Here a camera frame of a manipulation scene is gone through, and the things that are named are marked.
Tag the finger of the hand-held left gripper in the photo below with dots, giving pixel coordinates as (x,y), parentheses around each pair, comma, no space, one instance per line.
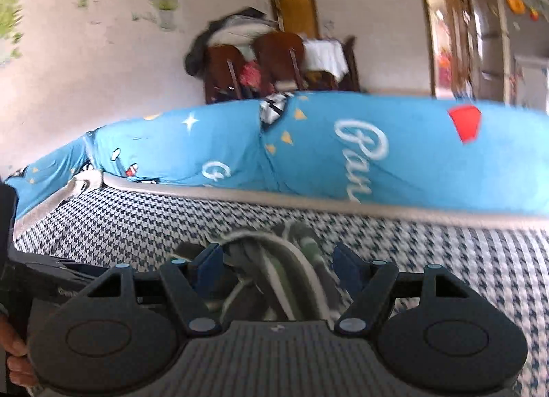
(51,267)

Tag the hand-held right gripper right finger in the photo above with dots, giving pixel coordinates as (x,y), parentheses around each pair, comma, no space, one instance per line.
(348,269)

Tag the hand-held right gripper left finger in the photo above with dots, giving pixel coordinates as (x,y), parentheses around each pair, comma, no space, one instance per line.
(210,267)

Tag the green brown striped shirt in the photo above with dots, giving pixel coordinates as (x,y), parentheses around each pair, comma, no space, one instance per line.
(278,277)

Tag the person's left hand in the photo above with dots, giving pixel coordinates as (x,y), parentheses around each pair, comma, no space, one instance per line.
(16,352)

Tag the houndstooth sofa mat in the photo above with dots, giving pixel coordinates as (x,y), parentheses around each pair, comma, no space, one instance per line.
(450,260)

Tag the blue printed sofa cover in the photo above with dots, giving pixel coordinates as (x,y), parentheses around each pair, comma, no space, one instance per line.
(326,152)

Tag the brown wooden chair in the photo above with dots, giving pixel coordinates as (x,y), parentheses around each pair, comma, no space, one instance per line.
(278,58)
(225,73)

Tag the red floral cloth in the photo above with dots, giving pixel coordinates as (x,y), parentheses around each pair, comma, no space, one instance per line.
(251,75)

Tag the dark wooden chair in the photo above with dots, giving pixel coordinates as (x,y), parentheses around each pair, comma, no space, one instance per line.
(351,62)

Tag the table with white cloth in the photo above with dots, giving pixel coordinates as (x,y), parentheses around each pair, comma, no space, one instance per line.
(324,56)

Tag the white chest freezer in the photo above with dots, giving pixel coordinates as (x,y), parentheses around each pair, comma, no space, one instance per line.
(532,82)

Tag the yellow wooden door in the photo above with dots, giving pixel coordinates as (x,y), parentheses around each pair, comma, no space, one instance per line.
(296,11)

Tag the silver refrigerator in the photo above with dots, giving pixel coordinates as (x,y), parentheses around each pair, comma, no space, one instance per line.
(489,32)

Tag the orange fridge magnet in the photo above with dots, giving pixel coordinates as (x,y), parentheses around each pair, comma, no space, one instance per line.
(514,3)

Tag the brown door frame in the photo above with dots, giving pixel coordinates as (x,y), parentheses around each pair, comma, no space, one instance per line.
(446,37)

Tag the green leaf wall sticker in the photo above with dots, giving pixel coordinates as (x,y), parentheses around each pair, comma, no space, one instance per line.
(8,17)

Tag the potted plant wall sticker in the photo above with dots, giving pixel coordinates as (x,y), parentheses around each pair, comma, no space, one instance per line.
(164,0)

